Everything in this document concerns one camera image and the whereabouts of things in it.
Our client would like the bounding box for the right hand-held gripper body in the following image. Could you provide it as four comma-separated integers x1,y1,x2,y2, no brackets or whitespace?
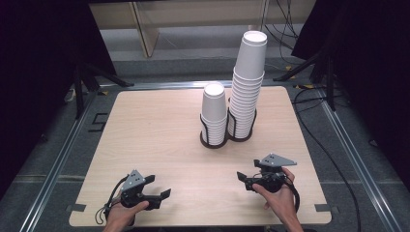
257,153,298,193

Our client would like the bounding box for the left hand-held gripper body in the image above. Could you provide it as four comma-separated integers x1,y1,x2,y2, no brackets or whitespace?
120,168,156,211

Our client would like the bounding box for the black wire cup holder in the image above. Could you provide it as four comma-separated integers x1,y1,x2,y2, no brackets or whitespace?
198,112,230,150
226,97,258,143

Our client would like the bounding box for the short stack of paper cups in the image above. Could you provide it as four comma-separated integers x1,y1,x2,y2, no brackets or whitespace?
200,82,229,147

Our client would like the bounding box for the tall stack of paper cups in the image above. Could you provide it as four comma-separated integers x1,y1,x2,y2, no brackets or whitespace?
226,30,269,140

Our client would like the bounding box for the person's right hand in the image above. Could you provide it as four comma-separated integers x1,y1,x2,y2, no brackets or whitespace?
251,166,300,224

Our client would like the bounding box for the person's left hand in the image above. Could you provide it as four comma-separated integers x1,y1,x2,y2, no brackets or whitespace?
105,200,151,226

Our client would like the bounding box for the black tripod stand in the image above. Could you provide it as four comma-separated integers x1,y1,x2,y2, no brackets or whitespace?
72,62,134,120
273,47,337,112

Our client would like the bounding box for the black curtain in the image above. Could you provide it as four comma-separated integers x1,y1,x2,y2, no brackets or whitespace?
0,0,117,201
291,0,410,194

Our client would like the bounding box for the light wooden shelf unit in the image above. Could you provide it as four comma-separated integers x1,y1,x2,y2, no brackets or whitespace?
88,0,270,59

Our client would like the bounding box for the left hand-held gripper cable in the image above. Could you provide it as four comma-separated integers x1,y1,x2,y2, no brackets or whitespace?
95,175,130,226

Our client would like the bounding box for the hand-held gripper cable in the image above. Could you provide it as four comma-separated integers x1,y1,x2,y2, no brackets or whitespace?
283,175,301,214
95,175,130,226

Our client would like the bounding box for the right hand-held gripper cable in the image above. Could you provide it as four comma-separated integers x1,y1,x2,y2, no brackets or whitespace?
283,175,301,214

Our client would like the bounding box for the long black floor cable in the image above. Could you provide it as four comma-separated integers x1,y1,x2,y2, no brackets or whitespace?
291,86,362,232

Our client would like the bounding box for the aluminium floor rail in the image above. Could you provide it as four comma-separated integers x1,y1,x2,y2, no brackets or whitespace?
18,93,98,232
317,90,404,232

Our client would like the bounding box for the black cable bundle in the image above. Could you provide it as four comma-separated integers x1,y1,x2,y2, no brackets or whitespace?
264,0,301,66

